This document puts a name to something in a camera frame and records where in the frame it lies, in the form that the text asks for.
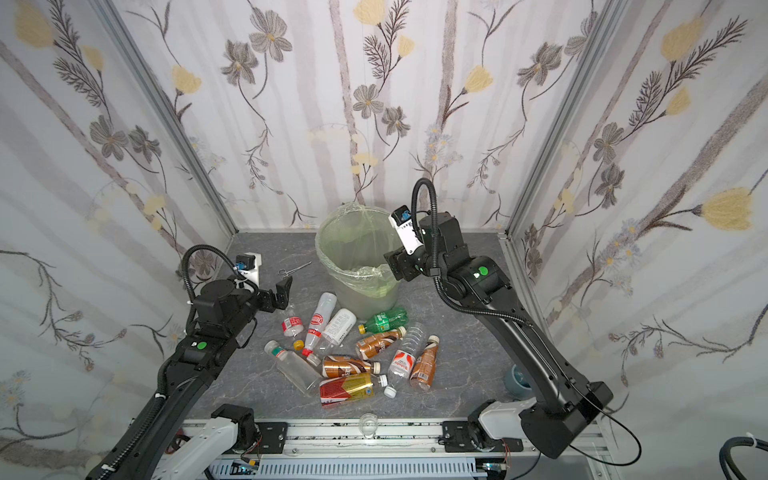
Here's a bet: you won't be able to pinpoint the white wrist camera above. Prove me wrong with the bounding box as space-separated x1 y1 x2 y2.
235 252 262 286
389 205 423 255

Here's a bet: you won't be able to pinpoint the aluminium rail base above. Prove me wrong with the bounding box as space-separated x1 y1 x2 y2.
173 418 607 463

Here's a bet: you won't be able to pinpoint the white label lying bottle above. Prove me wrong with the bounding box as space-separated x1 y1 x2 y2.
322 308 357 346

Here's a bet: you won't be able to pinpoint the tall white red bottle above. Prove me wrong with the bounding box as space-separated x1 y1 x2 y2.
301 292 337 357

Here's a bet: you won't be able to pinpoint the green plastic waste bin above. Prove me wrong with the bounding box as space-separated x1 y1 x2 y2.
316 206 403 320

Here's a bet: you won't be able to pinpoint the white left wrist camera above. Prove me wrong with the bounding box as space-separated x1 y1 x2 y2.
235 252 262 286

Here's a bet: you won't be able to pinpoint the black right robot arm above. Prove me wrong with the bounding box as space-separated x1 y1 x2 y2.
385 178 614 459

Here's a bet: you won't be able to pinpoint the orange brown drink bottle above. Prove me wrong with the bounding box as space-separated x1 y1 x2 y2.
409 335 440 391

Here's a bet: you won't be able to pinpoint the brown coffee bottle lower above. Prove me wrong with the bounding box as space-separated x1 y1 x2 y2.
321 355 381 379

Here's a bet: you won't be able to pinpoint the clear glass bulb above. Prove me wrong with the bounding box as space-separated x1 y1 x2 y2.
358 413 379 439

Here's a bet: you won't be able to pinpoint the clear square bottle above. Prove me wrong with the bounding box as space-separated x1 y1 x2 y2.
264 340 321 395

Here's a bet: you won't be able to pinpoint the green soda bottle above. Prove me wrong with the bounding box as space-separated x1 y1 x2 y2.
358 307 408 335

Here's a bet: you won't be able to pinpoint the red yellow tea bottle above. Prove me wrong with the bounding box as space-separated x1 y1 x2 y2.
319 373 388 407

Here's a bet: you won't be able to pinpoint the black corrugated cable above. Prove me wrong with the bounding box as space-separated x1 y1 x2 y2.
718 433 768 480

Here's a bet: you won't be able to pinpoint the white slotted cable duct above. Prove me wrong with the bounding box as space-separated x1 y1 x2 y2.
209 458 488 479

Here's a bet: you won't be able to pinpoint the teal ceramic cup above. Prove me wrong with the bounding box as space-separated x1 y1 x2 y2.
503 365 534 401

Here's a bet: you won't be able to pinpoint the green translucent bin liner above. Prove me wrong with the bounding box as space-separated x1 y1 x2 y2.
314 203 404 299

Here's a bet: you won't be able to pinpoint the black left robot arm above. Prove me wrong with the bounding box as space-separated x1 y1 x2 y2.
86 244 293 479

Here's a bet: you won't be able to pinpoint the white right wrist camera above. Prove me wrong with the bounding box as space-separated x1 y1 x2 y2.
389 205 423 255

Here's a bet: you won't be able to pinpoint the brown coffee bottle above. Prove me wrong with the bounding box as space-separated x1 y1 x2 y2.
355 327 407 360
321 355 381 379

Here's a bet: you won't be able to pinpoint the small red label bottle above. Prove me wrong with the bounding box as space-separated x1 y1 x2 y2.
281 316 305 338

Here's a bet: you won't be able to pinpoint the clear water bottle red label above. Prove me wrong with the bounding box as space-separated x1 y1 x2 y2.
384 322 426 399

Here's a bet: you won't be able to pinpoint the small metal scissors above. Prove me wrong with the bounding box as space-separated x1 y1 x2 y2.
279 261 312 278

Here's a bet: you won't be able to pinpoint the brown coffee bottle upper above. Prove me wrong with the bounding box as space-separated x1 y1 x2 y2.
355 327 407 360

